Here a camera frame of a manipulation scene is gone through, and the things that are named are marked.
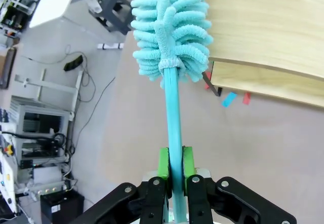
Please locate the blue paper scrap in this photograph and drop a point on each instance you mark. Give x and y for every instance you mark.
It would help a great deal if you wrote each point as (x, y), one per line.
(229, 99)

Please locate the white metal frame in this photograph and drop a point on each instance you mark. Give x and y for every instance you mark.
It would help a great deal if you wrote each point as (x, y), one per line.
(50, 86)

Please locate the black metal stool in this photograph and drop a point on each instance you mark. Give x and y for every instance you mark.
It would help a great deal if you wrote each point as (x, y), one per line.
(111, 3)

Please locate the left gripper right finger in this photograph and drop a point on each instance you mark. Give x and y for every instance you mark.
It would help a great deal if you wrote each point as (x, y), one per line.
(200, 201)

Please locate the grey computer rack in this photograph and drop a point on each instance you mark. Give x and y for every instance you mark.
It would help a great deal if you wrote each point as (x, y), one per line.
(38, 122)

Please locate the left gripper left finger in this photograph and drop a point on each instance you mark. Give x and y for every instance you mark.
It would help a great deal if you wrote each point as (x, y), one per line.
(154, 201)

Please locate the white side table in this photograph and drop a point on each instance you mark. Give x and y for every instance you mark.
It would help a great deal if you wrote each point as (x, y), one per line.
(55, 3)

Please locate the white control box red button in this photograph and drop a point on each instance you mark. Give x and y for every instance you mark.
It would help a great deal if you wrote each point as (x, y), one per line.
(6, 173)

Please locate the teal microfiber duster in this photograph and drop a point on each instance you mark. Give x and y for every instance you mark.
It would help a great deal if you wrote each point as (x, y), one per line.
(173, 107)

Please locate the orange-red paper scrap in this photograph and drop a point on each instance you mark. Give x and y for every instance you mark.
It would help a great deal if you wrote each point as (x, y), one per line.
(207, 86)

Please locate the large red crumpled paper scrap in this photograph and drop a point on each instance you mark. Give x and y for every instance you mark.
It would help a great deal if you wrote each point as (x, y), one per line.
(247, 98)

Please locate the black and green floor device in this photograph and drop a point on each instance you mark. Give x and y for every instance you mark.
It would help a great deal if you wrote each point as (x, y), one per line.
(73, 63)

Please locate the black box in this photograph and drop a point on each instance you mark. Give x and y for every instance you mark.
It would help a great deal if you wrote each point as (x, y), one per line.
(62, 207)

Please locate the white power strip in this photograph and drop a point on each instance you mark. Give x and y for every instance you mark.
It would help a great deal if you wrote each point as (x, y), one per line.
(110, 46)

